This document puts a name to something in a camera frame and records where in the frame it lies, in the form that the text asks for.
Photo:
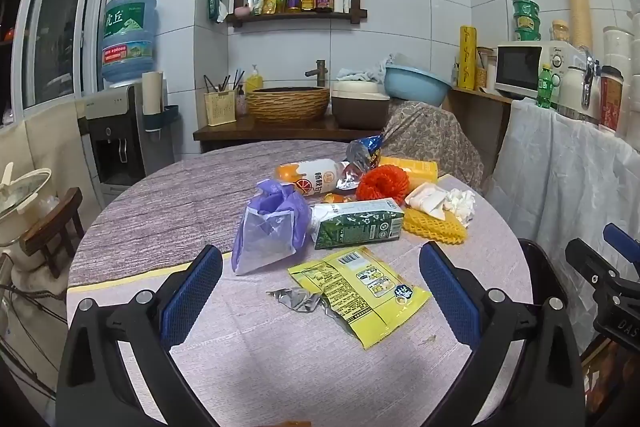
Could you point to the stack of white cups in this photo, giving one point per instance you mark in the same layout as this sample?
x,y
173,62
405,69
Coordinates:
x,y
625,47

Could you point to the blue foil snack bag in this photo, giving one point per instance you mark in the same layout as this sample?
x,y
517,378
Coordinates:
x,y
367,152

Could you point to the yellow foam fruit net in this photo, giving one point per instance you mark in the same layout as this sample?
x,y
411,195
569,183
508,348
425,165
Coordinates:
x,y
435,229

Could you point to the wicker sink basin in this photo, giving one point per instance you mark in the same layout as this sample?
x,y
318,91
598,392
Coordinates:
x,y
287,104

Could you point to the paisley patterned cloth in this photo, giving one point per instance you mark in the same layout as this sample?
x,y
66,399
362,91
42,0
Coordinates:
x,y
435,137

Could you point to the dark wooden chair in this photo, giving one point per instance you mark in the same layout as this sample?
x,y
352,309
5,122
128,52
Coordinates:
x,y
50,227

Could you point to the bundle of dark chopsticks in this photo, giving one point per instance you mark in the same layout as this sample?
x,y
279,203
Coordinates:
x,y
222,83

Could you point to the light blue plastic basin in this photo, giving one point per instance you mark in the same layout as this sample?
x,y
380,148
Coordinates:
x,y
415,84

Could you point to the grey crumpled cloth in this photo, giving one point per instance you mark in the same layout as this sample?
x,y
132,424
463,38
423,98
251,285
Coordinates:
x,y
365,72

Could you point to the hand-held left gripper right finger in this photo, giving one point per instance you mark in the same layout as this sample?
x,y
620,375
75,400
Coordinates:
x,y
447,292

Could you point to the white orange drink bottle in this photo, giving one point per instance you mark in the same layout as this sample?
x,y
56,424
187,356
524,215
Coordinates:
x,y
310,174

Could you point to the white microwave oven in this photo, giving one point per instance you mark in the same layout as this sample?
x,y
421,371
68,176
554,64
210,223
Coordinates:
x,y
520,69

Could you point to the yellow snack wrapper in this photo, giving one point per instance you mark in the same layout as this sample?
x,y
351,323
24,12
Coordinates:
x,y
350,297

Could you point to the green drink carton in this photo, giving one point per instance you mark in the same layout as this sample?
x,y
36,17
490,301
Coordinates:
x,y
360,227

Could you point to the purple plastic bag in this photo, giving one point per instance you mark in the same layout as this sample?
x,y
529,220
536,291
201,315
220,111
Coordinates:
x,y
270,227

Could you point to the green soda bottle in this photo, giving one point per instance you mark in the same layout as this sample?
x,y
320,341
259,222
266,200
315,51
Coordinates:
x,y
547,89

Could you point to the wooden side shelf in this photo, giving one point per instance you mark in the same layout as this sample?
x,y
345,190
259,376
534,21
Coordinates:
x,y
480,117

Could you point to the orange foam fruit net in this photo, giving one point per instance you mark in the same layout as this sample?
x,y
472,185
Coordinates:
x,y
382,184

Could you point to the yellow soap pump bottle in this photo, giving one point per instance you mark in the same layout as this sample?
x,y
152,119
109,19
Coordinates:
x,y
254,82

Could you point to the glass pot lid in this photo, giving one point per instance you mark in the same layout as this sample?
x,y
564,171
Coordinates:
x,y
22,197

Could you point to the white electric kettle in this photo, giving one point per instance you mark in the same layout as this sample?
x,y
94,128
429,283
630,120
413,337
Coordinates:
x,y
575,87

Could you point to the wooden sink counter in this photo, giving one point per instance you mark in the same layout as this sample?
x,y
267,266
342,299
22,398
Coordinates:
x,y
280,133

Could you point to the crumpled white tissue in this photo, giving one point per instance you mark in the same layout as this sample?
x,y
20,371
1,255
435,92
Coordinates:
x,y
460,204

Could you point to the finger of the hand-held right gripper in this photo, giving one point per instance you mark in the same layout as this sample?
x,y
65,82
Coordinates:
x,y
590,262
622,241

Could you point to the paper cup tube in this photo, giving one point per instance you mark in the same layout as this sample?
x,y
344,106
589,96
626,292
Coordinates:
x,y
152,92

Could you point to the brown paper cup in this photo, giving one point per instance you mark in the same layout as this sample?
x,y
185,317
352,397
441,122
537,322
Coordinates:
x,y
611,99

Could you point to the white nonwoven cloth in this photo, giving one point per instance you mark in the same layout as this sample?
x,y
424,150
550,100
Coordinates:
x,y
560,177

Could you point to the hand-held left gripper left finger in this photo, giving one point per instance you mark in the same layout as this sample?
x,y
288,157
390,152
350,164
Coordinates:
x,y
192,297

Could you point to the bamboo style faucet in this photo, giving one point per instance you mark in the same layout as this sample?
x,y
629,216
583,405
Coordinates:
x,y
317,72

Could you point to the blue water jug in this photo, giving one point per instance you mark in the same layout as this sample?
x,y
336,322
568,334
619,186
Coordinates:
x,y
130,37

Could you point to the small jar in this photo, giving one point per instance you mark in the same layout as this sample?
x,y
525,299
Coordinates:
x,y
560,32

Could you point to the brown container with cream lid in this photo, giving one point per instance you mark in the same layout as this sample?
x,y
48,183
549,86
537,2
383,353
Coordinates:
x,y
360,109

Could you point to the white paper wrapper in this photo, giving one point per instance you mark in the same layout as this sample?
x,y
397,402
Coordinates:
x,y
425,199

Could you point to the tall yellow package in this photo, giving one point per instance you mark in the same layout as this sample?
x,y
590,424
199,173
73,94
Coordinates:
x,y
467,57

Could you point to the glass jar with sticks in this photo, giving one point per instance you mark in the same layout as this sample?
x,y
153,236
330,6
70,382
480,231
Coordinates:
x,y
484,69

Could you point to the sliding window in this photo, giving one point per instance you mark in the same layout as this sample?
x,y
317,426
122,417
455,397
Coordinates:
x,y
55,32

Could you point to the grey water dispenser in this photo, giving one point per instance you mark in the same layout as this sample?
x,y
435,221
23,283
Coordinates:
x,y
120,142

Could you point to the teal cup holder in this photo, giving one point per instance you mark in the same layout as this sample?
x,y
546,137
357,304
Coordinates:
x,y
162,117

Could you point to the cream chopstick holder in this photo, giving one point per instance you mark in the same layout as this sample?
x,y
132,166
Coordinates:
x,y
220,108

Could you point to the small orange candy wrapper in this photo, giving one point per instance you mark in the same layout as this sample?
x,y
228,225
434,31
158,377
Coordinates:
x,y
337,197

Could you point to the green wall tissue holder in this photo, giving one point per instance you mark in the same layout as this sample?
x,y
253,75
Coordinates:
x,y
215,2

